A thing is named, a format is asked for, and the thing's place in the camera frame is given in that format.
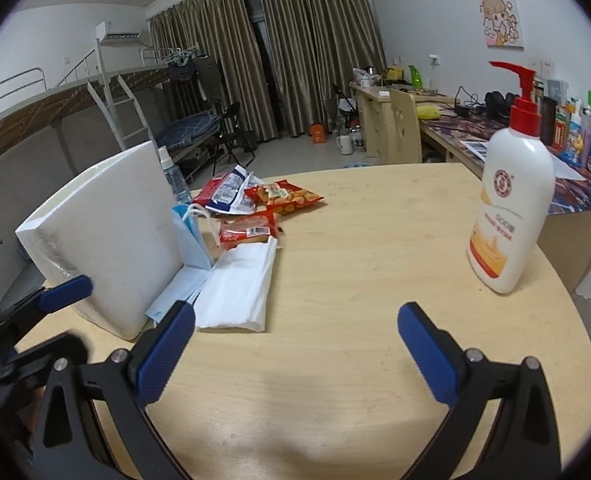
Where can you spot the white printed paper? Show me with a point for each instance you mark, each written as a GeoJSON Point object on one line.
{"type": "Point", "coordinates": [475, 147]}

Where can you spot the black thermos bottle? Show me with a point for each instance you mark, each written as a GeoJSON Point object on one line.
{"type": "Point", "coordinates": [549, 122]}

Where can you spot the red white blue snack packet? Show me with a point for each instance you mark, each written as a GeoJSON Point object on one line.
{"type": "Point", "coordinates": [225, 192]}

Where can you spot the wooden desk with drawers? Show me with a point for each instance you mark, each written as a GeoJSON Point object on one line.
{"type": "Point", "coordinates": [375, 125]}

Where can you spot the clear spray bottle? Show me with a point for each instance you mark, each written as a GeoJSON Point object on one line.
{"type": "Point", "coordinates": [175, 180]}

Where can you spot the brown curtain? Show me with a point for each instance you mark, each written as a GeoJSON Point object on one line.
{"type": "Point", "coordinates": [210, 60]}
{"type": "Point", "coordinates": [320, 45]}

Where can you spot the cartoon wall poster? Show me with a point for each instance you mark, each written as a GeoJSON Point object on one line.
{"type": "Point", "coordinates": [500, 19]}

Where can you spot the white lotion pump bottle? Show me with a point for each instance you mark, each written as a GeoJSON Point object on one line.
{"type": "Point", "coordinates": [513, 200]}

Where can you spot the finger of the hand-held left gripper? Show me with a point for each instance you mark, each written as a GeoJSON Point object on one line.
{"type": "Point", "coordinates": [62, 292]}
{"type": "Point", "coordinates": [50, 352]}

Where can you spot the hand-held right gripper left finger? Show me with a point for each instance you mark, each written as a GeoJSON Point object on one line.
{"type": "Point", "coordinates": [168, 350]}

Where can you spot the wooden chair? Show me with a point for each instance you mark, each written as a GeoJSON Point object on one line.
{"type": "Point", "coordinates": [405, 130]}

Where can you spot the red sausage packet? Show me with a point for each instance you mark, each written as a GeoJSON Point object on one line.
{"type": "Point", "coordinates": [248, 230]}

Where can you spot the orange snack packet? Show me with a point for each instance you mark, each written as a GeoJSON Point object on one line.
{"type": "Point", "coordinates": [285, 199]}

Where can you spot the yellow object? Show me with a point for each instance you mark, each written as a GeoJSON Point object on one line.
{"type": "Point", "coordinates": [428, 111]}

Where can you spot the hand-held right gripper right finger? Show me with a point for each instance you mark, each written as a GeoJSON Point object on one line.
{"type": "Point", "coordinates": [428, 355]}

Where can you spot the long desk with patterned cover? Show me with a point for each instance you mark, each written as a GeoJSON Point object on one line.
{"type": "Point", "coordinates": [575, 200]}

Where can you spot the hanging dark clothes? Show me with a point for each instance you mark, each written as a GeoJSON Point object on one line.
{"type": "Point", "coordinates": [195, 77]}

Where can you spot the white mug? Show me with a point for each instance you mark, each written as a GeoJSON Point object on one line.
{"type": "Point", "coordinates": [346, 145]}

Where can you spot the black folding chair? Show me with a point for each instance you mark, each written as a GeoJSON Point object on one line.
{"type": "Point", "coordinates": [233, 135]}

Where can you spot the white foam box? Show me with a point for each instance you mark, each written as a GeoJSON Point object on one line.
{"type": "Point", "coordinates": [115, 240]}

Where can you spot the black headphones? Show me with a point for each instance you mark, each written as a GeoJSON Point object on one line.
{"type": "Point", "coordinates": [500, 105]}

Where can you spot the white metal bunk bed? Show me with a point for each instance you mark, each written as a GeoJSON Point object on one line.
{"type": "Point", "coordinates": [20, 115]}
{"type": "Point", "coordinates": [125, 105]}

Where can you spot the white tissue pack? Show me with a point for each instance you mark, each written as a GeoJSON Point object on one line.
{"type": "Point", "coordinates": [238, 285]}

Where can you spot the blue plaid blanket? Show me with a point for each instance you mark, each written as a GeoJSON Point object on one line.
{"type": "Point", "coordinates": [188, 127]}

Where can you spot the white air conditioner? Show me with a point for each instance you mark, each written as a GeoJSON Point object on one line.
{"type": "Point", "coordinates": [120, 32]}

